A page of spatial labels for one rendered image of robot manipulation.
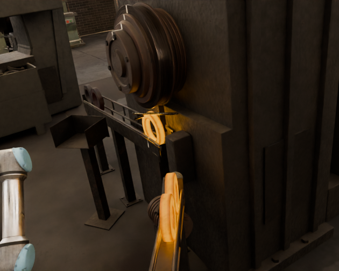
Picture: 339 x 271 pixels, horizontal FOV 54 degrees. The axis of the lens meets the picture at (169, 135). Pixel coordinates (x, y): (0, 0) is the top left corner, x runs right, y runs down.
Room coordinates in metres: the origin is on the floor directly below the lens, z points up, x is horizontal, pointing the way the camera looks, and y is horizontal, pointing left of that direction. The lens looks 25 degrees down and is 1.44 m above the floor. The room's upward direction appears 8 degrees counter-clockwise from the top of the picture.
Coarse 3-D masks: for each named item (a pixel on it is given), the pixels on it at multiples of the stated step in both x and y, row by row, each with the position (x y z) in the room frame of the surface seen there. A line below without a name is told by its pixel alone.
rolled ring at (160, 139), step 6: (144, 120) 1.59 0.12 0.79; (156, 120) 1.49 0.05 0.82; (144, 126) 1.60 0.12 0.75; (150, 126) 1.61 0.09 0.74; (156, 126) 1.48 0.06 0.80; (162, 126) 1.48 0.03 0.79; (150, 132) 1.59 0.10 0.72; (156, 132) 1.49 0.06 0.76; (162, 132) 1.47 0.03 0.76; (156, 138) 1.56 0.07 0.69; (162, 138) 1.47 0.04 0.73
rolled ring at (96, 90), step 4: (92, 88) 2.36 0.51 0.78; (96, 88) 2.34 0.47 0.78; (92, 92) 2.38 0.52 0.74; (96, 92) 2.30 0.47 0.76; (100, 92) 2.30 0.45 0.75; (92, 96) 2.40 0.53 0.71; (96, 96) 2.30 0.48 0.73; (100, 96) 2.28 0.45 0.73; (92, 100) 2.42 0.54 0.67; (96, 100) 2.41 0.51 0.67; (100, 100) 2.27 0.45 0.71; (96, 104) 2.39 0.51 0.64; (100, 104) 2.27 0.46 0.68; (100, 108) 2.27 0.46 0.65
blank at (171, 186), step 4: (168, 176) 1.04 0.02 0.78; (172, 176) 1.03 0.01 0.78; (168, 180) 1.02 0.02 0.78; (172, 180) 1.02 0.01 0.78; (176, 180) 1.09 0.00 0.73; (168, 184) 1.00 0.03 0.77; (172, 184) 1.00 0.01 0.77; (176, 184) 1.08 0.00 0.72; (168, 188) 0.99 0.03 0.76; (172, 188) 0.99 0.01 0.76; (176, 188) 1.07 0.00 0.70; (168, 192) 0.98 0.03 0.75; (172, 192) 0.98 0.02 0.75; (176, 192) 1.07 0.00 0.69; (176, 196) 1.06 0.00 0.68; (176, 200) 1.04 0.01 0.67; (176, 204) 1.01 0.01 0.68; (176, 208) 0.99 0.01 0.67; (176, 212) 0.98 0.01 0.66
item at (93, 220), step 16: (64, 128) 1.94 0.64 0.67; (80, 128) 2.00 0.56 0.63; (96, 128) 1.81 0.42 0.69; (64, 144) 1.87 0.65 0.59; (80, 144) 1.81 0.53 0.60; (96, 160) 1.87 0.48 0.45; (96, 176) 1.84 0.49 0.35; (96, 192) 1.83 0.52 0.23; (96, 208) 1.85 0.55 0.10; (112, 208) 1.95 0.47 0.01; (96, 224) 1.80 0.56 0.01; (112, 224) 1.77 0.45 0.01
